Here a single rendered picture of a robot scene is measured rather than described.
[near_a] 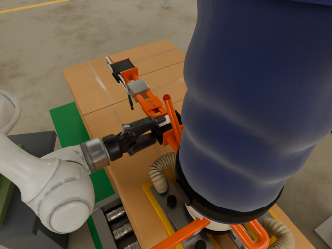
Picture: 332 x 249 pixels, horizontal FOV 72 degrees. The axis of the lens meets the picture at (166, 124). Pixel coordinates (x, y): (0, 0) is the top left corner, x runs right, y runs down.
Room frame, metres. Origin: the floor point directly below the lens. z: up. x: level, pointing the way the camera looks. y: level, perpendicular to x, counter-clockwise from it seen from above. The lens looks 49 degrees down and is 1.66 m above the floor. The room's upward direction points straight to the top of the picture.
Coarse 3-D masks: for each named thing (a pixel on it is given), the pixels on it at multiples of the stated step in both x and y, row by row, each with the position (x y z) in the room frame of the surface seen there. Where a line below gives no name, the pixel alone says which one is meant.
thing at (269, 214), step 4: (268, 212) 0.24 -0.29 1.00; (272, 212) 0.25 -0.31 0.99; (260, 216) 0.23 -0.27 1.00; (264, 216) 0.23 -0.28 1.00; (268, 216) 0.23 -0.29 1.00; (272, 216) 0.23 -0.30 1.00; (276, 216) 0.24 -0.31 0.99; (260, 220) 0.22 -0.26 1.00; (280, 220) 0.23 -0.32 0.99; (244, 224) 0.21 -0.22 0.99; (248, 224) 0.21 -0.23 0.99; (248, 228) 0.20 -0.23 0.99; (252, 232) 0.19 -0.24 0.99; (252, 236) 0.18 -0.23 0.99; (256, 236) 0.18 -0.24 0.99; (272, 236) 0.18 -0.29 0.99; (256, 240) 0.17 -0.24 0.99; (272, 240) 0.17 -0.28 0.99
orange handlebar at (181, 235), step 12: (132, 72) 0.75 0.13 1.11; (156, 96) 0.61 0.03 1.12; (144, 108) 0.56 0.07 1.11; (156, 108) 0.57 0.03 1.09; (192, 228) 0.17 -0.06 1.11; (240, 228) 0.17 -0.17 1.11; (252, 228) 0.17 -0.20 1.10; (168, 240) 0.14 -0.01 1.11; (180, 240) 0.14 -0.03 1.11; (252, 240) 0.14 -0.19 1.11; (264, 240) 0.14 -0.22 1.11
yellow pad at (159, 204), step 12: (168, 180) 0.35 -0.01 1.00; (156, 192) 0.31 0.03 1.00; (168, 192) 0.31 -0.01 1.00; (156, 204) 0.27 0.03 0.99; (168, 204) 0.26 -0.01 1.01; (180, 204) 0.27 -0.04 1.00; (168, 216) 0.23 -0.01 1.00; (168, 228) 0.20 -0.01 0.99; (192, 240) 0.17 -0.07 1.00; (204, 240) 0.17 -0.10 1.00
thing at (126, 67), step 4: (120, 60) 0.81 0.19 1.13; (124, 60) 0.81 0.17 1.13; (128, 60) 0.81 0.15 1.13; (116, 64) 0.79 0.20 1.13; (120, 64) 0.79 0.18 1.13; (124, 64) 0.79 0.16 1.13; (128, 64) 0.79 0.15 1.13; (132, 64) 0.79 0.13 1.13; (120, 68) 0.76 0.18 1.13; (124, 68) 0.76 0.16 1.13; (128, 68) 0.76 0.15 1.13; (132, 68) 0.76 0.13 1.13; (136, 68) 0.76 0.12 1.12; (120, 72) 0.73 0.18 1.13; (124, 72) 0.74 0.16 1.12; (128, 72) 0.75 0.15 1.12; (136, 72) 0.76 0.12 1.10; (128, 76) 0.74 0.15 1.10
